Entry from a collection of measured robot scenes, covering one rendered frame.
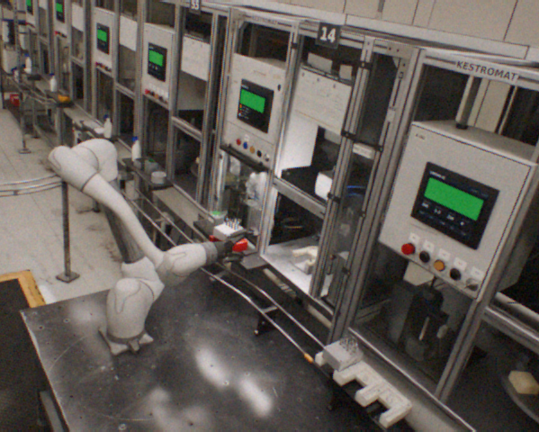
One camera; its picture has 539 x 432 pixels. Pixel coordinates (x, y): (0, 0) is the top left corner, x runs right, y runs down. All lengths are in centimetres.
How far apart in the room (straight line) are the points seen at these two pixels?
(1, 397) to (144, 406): 121
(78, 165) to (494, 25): 461
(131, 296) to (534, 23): 458
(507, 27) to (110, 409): 494
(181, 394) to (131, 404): 18
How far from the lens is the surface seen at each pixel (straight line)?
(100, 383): 200
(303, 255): 238
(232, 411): 191
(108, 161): 202
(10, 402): 293
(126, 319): 203
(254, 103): 225
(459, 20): 584
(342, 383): 186
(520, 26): 551
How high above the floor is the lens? 210
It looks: 25 degrees down
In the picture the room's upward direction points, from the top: 10 degrees clockwise
